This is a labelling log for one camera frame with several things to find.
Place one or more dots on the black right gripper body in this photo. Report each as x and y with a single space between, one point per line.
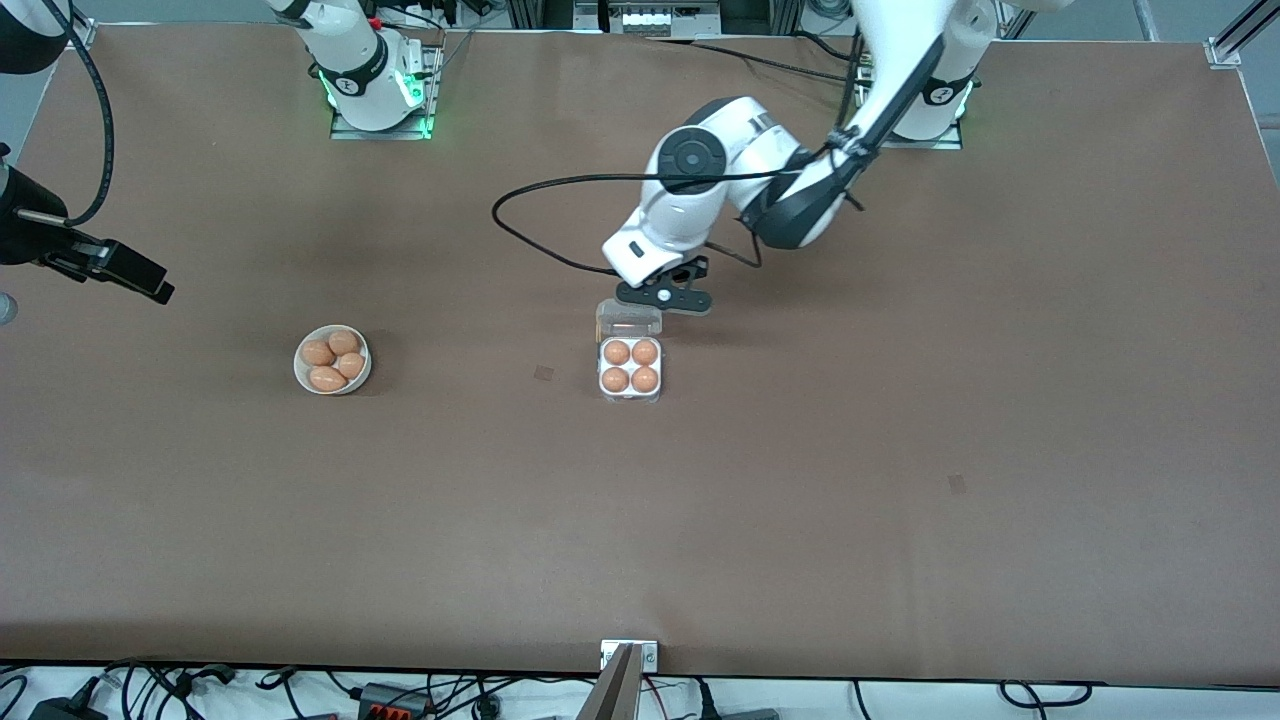
28 236

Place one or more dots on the clear plastic egg box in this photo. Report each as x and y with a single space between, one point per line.
628 325

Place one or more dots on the brown egg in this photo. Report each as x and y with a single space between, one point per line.
617 352
615 379
327 378
645 352
351 365
318 353
344 342
645 378

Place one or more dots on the brown camera mount strut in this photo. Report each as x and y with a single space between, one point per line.
612 695

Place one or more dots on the white round bowl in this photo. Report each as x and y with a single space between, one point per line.
302 372

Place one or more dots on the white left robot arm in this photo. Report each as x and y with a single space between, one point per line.
700 200

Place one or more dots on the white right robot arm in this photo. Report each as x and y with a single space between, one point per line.
360 70

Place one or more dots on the aluminium frame corner profile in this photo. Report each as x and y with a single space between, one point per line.
1225 50
85 35

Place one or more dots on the black power adapter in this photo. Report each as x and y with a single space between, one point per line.
65 710

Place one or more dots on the white power strip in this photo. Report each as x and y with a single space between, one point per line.
650 18

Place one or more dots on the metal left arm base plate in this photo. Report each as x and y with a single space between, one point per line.
905 144

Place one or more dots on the metal table edge bracket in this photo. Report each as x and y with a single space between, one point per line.
648 655

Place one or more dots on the black box orange plugs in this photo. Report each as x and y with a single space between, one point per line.
390 705

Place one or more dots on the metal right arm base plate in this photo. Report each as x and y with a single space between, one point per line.
400 133

